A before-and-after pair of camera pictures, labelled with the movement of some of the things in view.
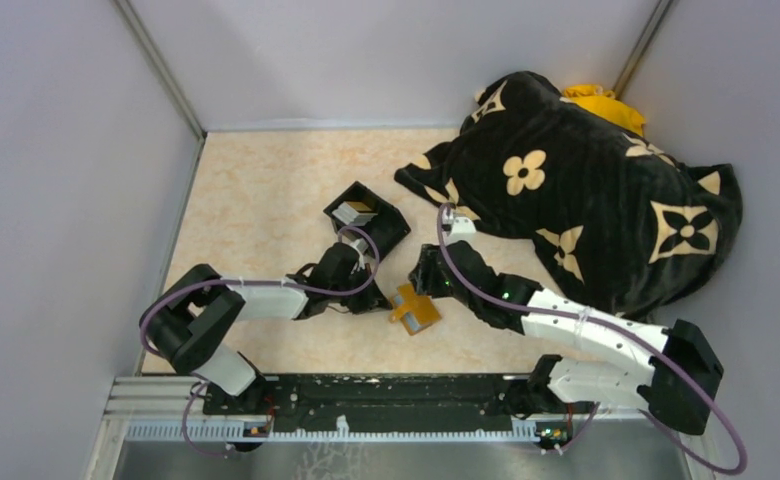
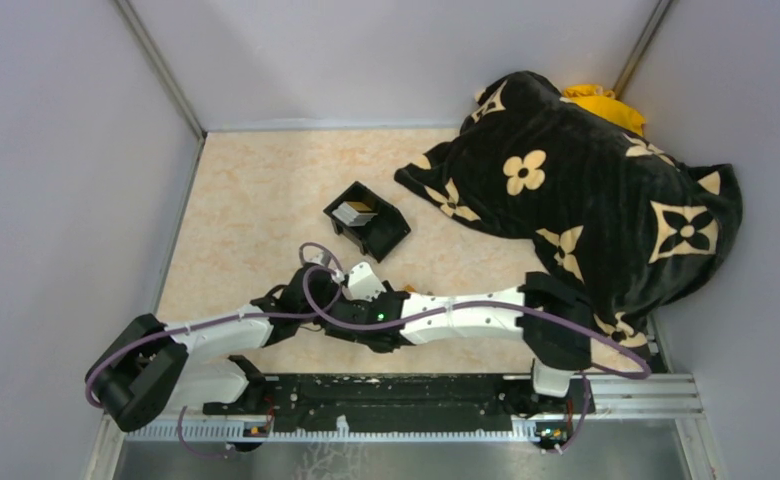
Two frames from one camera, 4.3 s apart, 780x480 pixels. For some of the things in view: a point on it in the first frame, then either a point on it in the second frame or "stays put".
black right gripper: [424, 275] → [359, 302]
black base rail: [370, 399] stays put
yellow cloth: [603, 104] stays put
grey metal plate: [354, 212] stays put
